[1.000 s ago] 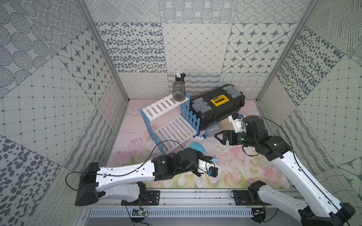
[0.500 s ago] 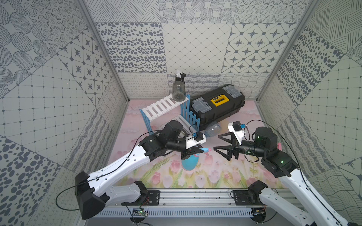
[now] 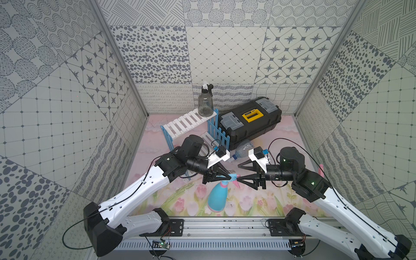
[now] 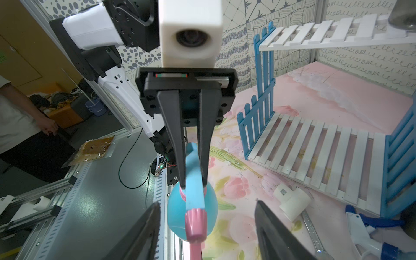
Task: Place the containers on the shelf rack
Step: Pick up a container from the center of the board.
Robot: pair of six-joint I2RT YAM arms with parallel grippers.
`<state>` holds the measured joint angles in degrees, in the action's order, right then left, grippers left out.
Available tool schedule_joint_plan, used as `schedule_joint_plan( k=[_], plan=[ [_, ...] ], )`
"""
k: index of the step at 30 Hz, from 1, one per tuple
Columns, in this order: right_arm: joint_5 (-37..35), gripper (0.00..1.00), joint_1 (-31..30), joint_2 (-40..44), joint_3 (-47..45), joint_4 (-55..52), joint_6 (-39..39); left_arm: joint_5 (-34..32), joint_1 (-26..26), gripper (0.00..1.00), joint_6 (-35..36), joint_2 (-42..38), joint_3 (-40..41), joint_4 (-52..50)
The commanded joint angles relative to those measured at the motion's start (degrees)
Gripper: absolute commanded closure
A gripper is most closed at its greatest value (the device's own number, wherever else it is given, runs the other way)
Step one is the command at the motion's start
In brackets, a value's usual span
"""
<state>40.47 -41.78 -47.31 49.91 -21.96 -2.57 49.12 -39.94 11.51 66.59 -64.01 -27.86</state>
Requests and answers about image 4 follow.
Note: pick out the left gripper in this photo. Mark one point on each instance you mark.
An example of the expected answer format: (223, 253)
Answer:
(188, 95)

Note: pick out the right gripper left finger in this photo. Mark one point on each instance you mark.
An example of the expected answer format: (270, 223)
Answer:
(141, 241)

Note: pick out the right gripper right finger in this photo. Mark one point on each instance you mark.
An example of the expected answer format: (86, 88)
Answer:
(275, 241)

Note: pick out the teal pink spray bottle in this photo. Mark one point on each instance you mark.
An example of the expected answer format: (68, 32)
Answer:
(192, 211)

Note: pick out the blue white slatted shelf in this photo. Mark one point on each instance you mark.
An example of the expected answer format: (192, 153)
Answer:
(372, 171)

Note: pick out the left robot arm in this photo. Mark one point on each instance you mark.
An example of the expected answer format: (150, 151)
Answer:
(90, 39)

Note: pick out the white plastic pipe fitting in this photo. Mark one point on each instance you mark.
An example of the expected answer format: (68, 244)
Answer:
(292, 202)

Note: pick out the silver wrench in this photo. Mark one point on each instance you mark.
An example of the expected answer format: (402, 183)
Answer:
(320, 252)

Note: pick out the person in white shirt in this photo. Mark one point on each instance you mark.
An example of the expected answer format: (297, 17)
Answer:
(29, 139)

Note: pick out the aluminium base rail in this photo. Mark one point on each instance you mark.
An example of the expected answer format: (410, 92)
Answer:
(83, 216)

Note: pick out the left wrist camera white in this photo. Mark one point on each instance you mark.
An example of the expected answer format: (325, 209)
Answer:
(190, 33)

